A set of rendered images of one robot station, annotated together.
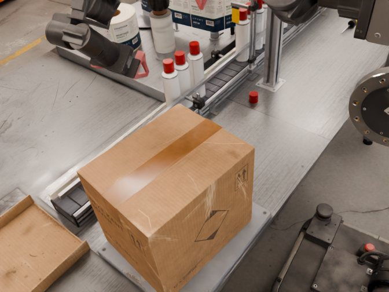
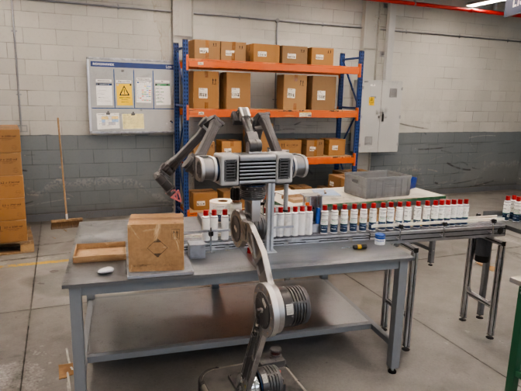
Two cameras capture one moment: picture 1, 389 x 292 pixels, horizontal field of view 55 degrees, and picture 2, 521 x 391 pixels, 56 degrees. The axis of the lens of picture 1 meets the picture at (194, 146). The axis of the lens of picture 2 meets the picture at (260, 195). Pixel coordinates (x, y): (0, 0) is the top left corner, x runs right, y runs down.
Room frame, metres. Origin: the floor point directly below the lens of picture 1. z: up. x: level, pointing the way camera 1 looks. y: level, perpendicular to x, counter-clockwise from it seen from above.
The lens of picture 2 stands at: (-1.45, -1.80, 1.82)
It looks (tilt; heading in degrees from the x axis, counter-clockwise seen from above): 12 degrees down; 31
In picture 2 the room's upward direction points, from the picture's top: 1 degrees clockwise
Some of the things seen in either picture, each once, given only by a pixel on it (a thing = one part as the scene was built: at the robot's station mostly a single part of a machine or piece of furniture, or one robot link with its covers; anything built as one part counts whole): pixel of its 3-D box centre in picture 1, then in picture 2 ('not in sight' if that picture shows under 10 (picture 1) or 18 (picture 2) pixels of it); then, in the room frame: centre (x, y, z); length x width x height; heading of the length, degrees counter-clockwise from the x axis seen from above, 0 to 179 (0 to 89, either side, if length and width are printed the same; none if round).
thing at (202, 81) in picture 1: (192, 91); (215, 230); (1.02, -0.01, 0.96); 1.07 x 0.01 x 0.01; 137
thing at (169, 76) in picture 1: (171, 88); (205, 225); (1.00, 0.05, 0.98); 0.05 x 0.05 x 0.20
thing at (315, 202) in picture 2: not in sight; (311, 212); (1.62, -0.40, 1.01); 0.14 x 0.13 x 0.26; 137
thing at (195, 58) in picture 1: (196, 70); (225, 224); (1.09, -0.03, 0.98); 0.05 x 0.05 x 0.20
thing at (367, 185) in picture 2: not in sight; (377, 184); (3.64, -0.25, 0.91); 0.60 x 0.40 x 0.22; 146
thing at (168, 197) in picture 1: (173, 197); (156, 241); (0.56, 0.06, 0.99); 0.30 x 0.24 x 0.27; 130
